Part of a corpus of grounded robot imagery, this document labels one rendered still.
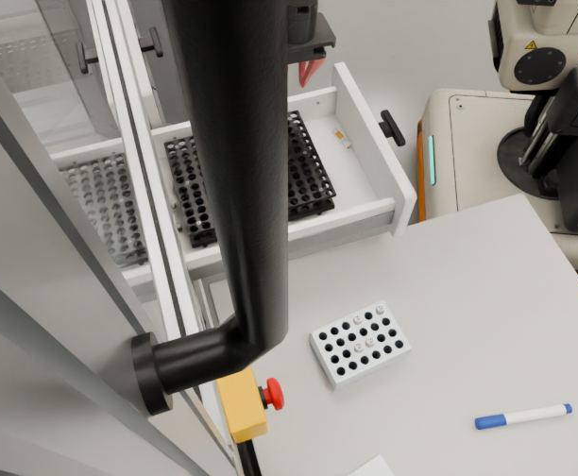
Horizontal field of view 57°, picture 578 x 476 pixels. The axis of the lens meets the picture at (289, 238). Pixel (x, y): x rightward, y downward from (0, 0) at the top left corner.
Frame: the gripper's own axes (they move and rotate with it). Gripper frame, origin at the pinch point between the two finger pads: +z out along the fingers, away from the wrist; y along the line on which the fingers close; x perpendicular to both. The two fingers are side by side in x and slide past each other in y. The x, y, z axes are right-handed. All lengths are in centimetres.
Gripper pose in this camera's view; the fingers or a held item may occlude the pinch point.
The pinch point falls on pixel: (291, 82)
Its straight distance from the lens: 83.8
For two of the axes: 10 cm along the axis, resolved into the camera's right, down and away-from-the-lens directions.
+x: -3.0, -8.1, 5.0
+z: -0.4, 5.3, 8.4
